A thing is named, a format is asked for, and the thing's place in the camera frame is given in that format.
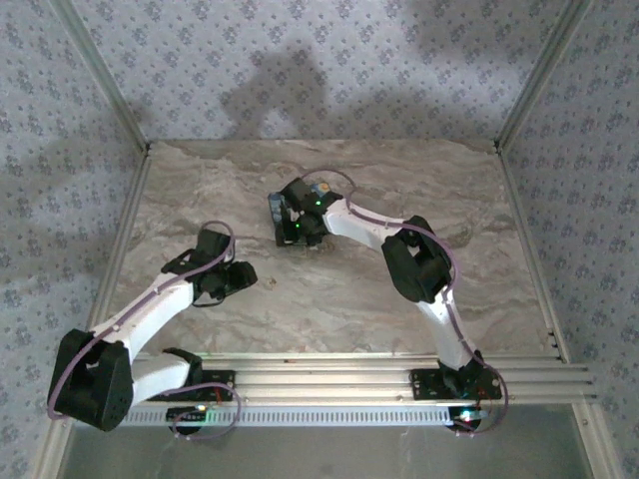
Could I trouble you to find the starry night print box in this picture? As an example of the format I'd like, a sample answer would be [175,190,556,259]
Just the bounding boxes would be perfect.
[268,180,331,235]

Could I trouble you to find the controller board with green light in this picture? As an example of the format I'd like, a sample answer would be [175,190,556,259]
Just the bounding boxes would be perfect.
[167,406,211,435]
[448,406,490,433]

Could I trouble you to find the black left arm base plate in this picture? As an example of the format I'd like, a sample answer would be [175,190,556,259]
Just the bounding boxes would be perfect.
[162,369,237,403]

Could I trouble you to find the aluminium table side rail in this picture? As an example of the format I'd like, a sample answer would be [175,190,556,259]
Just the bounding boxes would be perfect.
[29,147,154,479]
[493,142,628,479]

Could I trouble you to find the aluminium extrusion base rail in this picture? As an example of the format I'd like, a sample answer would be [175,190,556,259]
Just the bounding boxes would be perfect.
[132,351,598,406]

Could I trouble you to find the white slotted cable duct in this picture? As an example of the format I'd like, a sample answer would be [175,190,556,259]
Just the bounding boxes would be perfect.
[122,404,480,429]

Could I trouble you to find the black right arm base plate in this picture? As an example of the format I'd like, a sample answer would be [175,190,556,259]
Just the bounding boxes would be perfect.
[408,367,503,400]

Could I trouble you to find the aluminium frame post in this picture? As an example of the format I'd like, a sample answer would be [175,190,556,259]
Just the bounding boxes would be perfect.
[494,0,596,154]
[48,0,152,154]

